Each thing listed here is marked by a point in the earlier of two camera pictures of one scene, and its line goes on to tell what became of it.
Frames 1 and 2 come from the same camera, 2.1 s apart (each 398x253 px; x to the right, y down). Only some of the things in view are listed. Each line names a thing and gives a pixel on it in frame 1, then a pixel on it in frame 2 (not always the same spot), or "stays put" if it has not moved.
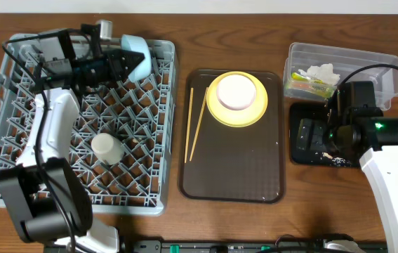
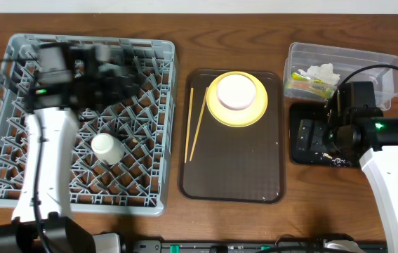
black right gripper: (308, 134) stays put
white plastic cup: (107, 148) stays put
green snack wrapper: (311, 85) stays put
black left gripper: (112, 64) → (113, 81)
